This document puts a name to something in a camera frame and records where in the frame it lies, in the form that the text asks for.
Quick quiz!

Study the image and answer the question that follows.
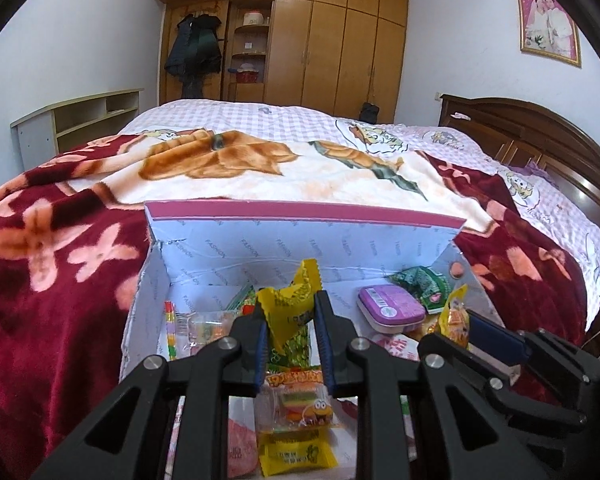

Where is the small orange snack packet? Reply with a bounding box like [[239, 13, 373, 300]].
[[437, 285, 469, 348]]

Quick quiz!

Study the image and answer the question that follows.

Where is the dark green snack packet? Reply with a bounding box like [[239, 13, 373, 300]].
[[387, 266, 451, 314]]

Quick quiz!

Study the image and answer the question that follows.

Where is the purple mint tin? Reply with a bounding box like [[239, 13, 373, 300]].
[[356, 284, 427, 335]]

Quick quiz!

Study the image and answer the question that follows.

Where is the pink peach jelly pouch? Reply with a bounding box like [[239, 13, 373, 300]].
[[227, 419, 259, 479]]

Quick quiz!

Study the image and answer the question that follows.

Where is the yellow candy packet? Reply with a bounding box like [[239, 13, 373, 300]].
[[259, 429, 338, 477], [257, 259, 323, 352]]

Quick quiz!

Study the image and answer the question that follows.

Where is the burger gummy candy packet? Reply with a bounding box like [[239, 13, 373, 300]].
[[253, 368, 335, 434]]

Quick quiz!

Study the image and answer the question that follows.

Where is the green pea snack packet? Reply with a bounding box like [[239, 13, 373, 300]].
[[227, 284, 311, 372]]

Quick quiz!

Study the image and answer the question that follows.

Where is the clear gummy candy strip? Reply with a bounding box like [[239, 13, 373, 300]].
[[164, 301, 239, 361]]

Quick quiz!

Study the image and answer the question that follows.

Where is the yellow flat candy packet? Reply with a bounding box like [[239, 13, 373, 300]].
[[259, 429, 338, 477]]

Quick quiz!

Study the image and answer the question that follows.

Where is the pink cardboard box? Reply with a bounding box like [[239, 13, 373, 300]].
[[118, 199, 524, 480]]

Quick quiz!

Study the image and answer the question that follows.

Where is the pink checked bed sheet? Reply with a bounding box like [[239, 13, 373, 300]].
[[120, 100, 600, 327]]

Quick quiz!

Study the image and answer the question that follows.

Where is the red floral fleece blanket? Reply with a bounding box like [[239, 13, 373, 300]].
[[0, 127, 588, 479]]

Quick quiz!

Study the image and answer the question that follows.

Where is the dark wooden headboard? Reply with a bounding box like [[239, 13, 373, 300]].
[[439, 94, 600, 227]]

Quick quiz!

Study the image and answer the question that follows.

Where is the black bag on floor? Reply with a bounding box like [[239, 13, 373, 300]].
[[358, 102, 379, 125]]

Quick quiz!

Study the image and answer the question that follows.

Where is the white low shelf unit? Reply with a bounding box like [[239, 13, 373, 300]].
[[10, 89, 142, 170]]

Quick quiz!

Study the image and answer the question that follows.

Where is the framed wedding photo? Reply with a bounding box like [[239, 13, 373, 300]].
[[517, 0, 582, 67]]

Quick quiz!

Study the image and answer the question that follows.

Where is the wooden wardrobe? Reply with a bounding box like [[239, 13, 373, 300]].
[[159, 0, 408, 124]]

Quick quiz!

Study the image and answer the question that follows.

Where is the black hanging jacket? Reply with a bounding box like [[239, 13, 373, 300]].
[[164, 13, 222, 99]]

